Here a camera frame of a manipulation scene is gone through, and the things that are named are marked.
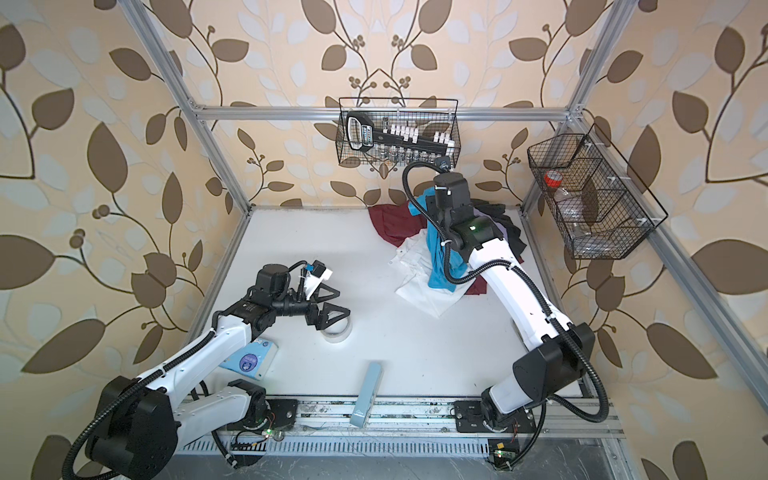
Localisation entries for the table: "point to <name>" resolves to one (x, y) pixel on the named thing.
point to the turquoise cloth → (436, 255)
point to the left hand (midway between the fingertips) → (344, 301)
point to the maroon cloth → (397, 222)
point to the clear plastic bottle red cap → (571, 208)
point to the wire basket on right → (596, 199)
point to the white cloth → (410, 268)
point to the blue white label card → (254, 360)
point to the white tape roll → (339, 331)
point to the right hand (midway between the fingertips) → (449, 193)
